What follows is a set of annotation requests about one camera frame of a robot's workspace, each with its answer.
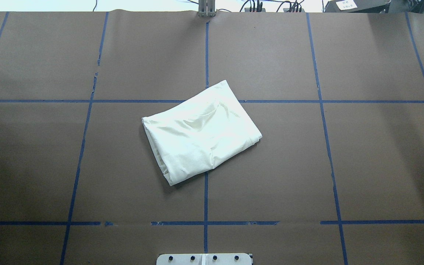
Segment cream long-sleeve cat shirt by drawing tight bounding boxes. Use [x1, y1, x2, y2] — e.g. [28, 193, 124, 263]
[141, 80, 262, 186]

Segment dark device with white label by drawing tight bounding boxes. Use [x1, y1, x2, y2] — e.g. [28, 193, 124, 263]
[324, 0, 388, 13]

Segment grey metal camera post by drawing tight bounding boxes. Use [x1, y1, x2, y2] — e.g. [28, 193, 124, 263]
[197, 0, 216, 17]

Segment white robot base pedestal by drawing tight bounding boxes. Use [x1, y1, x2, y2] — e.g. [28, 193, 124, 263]
[156, 253, 254, 265]

